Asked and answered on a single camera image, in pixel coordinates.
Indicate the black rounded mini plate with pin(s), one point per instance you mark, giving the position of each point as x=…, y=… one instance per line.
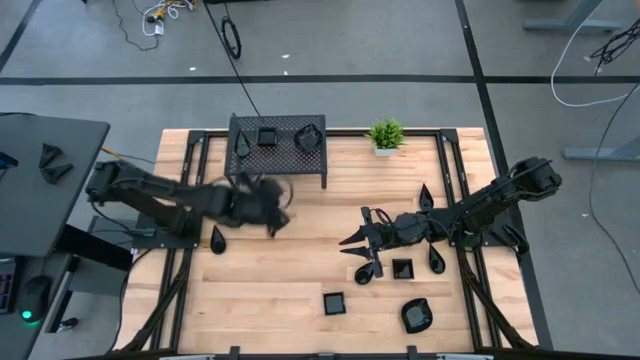
x=416, y=316
x=308, y=139

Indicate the blue and black object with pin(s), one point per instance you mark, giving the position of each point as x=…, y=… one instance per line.
x=6, y=161

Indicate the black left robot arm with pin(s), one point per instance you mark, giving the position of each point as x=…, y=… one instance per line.
x=150, y=195

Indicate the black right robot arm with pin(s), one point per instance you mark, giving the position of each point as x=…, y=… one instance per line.
x=500, y=200

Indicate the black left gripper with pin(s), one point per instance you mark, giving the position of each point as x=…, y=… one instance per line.
x=250, y=202

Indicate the black frame bracket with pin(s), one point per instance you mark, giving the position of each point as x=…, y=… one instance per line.
x=412, y=351
x=234, y=351

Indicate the dark keyboard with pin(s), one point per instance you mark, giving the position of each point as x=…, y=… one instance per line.
x=5, y=290

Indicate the black computer mouse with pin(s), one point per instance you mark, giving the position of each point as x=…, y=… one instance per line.
x=35, y=295

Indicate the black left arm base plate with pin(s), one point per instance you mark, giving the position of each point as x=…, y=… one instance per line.
x=150, y=240

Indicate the black square mini plate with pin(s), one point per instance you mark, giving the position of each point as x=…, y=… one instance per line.
x=334, y=303
x=267, y=137
x=403, y=269

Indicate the grey desk foot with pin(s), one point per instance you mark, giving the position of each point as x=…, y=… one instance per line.
x=570, y=24
x=595, y=153

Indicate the black desk leg frame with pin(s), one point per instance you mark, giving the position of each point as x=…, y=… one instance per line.
x=95, y=247

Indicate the black aluminium table frame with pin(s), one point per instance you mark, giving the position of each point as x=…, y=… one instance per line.
x=450, y=135

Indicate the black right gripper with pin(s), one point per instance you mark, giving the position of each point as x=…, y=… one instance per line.
x=407, y=230

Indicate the green plant in white pot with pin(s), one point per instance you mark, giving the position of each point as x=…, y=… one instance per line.
x=386, y=135

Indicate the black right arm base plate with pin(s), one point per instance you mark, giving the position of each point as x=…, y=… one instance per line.
x=487, y=241

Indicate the black perforated metal rack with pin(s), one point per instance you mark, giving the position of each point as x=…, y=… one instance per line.
x=280, y=165

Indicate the spare black gripper finger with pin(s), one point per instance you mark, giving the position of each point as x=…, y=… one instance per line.
x=55, y=173
x=49, y=154

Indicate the grey desk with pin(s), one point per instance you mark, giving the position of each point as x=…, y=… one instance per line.
x=30, y=215

